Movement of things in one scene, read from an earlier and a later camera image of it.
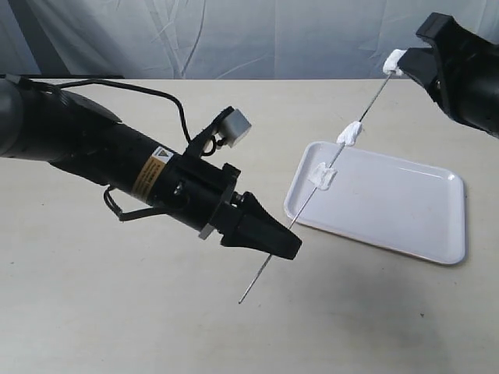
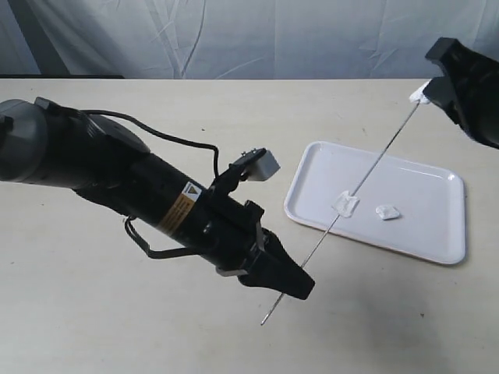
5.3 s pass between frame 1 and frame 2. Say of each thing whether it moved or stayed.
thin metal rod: moved
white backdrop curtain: stayed
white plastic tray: stayed
